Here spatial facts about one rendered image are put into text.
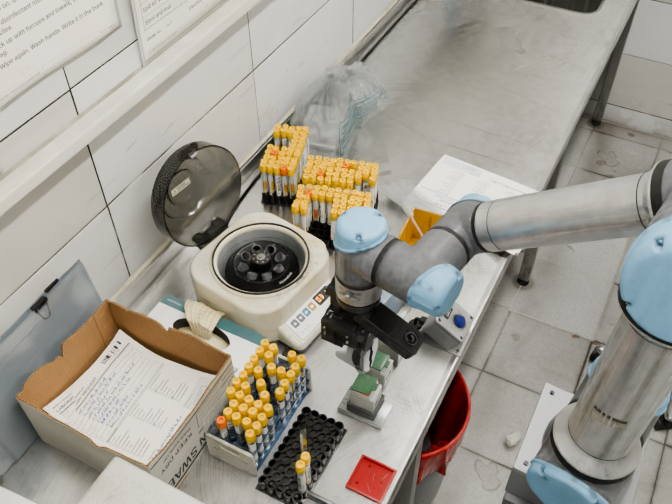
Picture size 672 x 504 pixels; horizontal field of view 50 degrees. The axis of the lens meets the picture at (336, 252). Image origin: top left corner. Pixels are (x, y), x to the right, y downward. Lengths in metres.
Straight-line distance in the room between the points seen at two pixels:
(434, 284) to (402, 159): 0.94
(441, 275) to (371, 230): 0.12
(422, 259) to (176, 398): 0.58
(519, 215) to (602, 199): 0.12
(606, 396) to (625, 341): 0.09
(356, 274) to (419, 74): 1.25
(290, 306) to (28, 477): 0.56
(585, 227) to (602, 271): 2.00
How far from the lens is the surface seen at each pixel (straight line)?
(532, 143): 2.01
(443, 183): 1.81
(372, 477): 1.34
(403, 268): 1.00
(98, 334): 1.45
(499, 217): 1.03
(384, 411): 1.39
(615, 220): 0.94
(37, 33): 1.22
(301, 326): 1.46
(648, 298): 0.77
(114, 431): 1.37
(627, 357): 0.87
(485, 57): 2.33
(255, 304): 1.41
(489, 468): 2.37
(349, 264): 1.04
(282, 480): 1.32
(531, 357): 2.62
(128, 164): 1.46
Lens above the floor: 2.07
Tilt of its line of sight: 47 degrees down
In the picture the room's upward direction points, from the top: 1 degrees counter-clockwise
